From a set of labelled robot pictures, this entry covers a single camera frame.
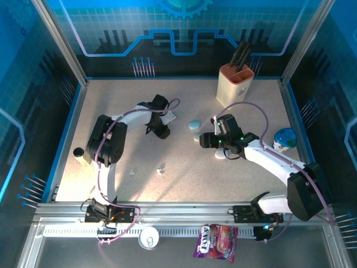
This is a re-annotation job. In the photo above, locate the beige bottle black cap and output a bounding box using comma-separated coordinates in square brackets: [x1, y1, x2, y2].
[73, 147, 93, 165]

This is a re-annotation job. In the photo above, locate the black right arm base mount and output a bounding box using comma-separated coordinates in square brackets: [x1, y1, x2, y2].
[232, 205, 284, 224]

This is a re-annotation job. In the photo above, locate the wide aluminium extrusion rail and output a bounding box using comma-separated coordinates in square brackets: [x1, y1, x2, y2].
[33, 201, 335, 224]

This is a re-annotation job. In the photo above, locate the beige knife block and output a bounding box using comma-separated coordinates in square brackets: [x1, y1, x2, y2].
[216, 63, 255, 111]

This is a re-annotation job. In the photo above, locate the black controller box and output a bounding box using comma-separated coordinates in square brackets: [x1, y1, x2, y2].
[254, 225, 273, 242]

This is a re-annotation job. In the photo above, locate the narrow aluminium table rail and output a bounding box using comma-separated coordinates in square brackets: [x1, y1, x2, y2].
[279, 79, 321, 203]
[51, 79, 90, 203]

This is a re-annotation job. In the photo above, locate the blueberry yogurt cup blue lid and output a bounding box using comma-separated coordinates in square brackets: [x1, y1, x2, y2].
[273, 127, 298, 153]

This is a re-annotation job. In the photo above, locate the black handled knife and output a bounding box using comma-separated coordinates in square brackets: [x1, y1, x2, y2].
[234, 42, 250, 70]
[228, 41, 245, 69]
[237, 49, 252, 72]

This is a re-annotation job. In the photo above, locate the white slotted cable duct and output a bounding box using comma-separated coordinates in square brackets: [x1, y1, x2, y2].
[43, 226, 256, 237]

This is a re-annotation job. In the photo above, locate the white oval charging case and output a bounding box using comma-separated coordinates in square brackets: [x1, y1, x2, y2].
[214, 147, 232, 160]

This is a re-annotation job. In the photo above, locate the aluminium frame post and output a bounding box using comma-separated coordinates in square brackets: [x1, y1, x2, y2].
[279, 0, 337, 87]
[31, 0, 89, 86]

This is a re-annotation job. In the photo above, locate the purple candy bag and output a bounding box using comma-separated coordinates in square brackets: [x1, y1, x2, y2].
[193, 223, 239, 264]

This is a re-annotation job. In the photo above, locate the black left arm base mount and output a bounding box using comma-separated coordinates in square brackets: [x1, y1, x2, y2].
[84, 205, 137, 223]

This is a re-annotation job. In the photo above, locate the white round lid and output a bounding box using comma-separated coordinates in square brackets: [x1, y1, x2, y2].
[138, 226, 160, 251]

